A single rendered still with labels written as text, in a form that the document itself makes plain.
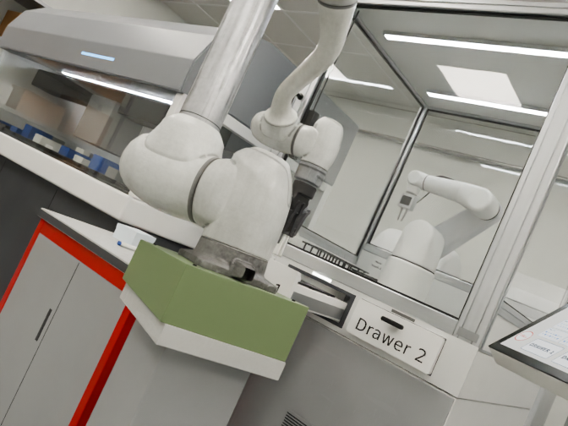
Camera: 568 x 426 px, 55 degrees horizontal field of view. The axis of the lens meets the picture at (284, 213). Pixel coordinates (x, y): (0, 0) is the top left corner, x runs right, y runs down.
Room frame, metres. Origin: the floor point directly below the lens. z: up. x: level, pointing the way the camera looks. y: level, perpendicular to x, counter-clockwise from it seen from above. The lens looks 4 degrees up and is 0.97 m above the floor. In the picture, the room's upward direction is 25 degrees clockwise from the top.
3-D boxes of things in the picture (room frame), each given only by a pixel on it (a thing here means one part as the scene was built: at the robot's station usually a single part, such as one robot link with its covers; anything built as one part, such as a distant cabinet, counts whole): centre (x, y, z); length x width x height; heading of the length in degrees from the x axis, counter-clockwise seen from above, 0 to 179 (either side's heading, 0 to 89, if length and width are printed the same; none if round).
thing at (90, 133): (3.17, 0.91, 1.13); 1.78 x 1.14 x 0.45; 51
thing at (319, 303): (1.74, -0.13, 0.86); 0.40 x 0.26 x 0.06; 141
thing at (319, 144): (1.68, -0.01, 1.31); 0.13 x 0.11 x 0.16; 71
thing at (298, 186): (1.68, -0.03, 1.13); 0.08 x 0.07 x 0.09; 141
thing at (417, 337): (1.63, -0.44, 0.87); 0.29 x 0.02 x 0.11; 51
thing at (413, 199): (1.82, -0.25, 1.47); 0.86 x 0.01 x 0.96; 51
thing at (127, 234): (1.96, 0.44, 0.79); 0.13 x 0.09 x 0.05; 159
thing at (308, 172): (1.67, -0.02, 1.21); 0.09 x 0.09 x 0.06
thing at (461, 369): (2.18, -0.54, 0.87); 1.02 x 0.95 x 0.14; 51
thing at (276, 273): (1.58, 0.00, 0.87); 0.29 x 0.02 x 0.11; 51
